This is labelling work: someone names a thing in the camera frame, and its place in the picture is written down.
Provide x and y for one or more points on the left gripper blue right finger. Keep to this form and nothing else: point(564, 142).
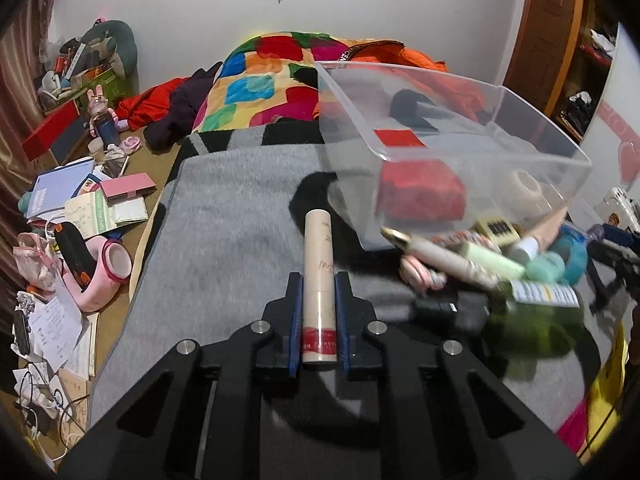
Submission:
point(342, 286)

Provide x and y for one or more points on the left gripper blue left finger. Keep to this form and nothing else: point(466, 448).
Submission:
point(296, 323)

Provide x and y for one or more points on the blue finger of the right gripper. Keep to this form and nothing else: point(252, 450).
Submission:
point(621, 237)
point(615, 257)

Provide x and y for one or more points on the beige cosmetic tube red label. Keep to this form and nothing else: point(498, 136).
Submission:
point(319, 336)

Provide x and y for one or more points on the mint green case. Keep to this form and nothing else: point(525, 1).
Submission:
point(548, 267)

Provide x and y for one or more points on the green glass spray bottle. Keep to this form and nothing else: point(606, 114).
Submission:
point(518, 318)

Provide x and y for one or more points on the mahjong tile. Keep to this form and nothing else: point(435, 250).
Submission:
point(497, 229)

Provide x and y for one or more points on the white tape roll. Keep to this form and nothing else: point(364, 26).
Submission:
point(522, 193)

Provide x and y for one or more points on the pale green tube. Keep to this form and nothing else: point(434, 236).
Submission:
point(492, 262)

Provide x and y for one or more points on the white pen gold tip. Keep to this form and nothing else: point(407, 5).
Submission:
point(426, 266)

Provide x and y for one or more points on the red foil pouch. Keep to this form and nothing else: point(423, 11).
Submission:
point(417, 189)

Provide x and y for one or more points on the clear plastic storage box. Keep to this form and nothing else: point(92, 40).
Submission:
point(480, 131)

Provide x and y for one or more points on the purple lipstick tube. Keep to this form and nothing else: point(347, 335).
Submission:
point(599, 232)

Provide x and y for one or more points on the teal washi tape roll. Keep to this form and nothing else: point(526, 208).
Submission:
point(571, 246)

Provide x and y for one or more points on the white wardrobe door hearts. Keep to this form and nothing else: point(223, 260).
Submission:
point(612, 138)

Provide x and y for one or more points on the pink flat box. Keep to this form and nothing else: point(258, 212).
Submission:
point(130, 186)

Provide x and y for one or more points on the colourful patchwork quilt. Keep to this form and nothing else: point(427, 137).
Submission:
point(272, 77)

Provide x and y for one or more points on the wooden shelf unit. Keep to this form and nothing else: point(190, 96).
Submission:
point(589, 67)

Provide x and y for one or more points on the dark purple garment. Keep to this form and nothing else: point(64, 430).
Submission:
point(184, 103)

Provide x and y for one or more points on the wooden door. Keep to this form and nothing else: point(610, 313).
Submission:
point(543, 51)

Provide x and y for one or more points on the red clothing pile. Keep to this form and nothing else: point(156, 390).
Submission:
point(149, 106)

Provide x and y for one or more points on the orange down jacket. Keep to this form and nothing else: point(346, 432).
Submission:
point(391, 52)

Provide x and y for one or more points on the pink rabbit figure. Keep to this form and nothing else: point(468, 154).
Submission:
point(103, 120)

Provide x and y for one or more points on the blue notebook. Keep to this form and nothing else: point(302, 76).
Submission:
point(53, 188)

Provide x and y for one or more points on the green cardboard box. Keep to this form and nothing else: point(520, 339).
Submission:
point(114, 88)

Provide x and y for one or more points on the red gift box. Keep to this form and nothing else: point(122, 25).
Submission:
point(42, 137)

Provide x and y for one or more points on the green neck pillow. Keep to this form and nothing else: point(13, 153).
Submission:
point(114, 41)

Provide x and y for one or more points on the striped curtain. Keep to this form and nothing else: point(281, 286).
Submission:
point(21, 38)

